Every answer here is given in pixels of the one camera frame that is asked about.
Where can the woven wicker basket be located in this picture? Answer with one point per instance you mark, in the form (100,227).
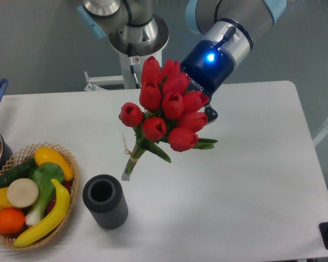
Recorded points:
(24,155)

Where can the green cucumber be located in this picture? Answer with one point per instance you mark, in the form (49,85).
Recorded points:
(20,171)

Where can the beige round slice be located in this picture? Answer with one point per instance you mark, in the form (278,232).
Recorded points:
(22,192)

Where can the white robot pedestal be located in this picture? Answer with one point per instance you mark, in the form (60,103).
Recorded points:
(131,67)

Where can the red tulip bouquet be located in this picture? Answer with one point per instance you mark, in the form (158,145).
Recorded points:
(168,112)

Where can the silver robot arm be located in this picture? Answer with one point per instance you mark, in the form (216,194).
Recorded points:
(230,29)

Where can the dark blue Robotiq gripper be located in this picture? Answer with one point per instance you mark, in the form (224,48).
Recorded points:
(207,68)

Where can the orange fruit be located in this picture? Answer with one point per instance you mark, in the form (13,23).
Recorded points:
(12,221)

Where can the yellow banana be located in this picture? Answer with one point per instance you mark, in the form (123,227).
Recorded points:
(51,221)

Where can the yellow squash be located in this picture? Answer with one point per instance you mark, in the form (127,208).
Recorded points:
(46,154)

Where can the dark grey ribbed vase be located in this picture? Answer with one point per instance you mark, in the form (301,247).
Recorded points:
(104,198)

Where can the green bok choy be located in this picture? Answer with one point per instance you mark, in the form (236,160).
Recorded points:
(42,176)

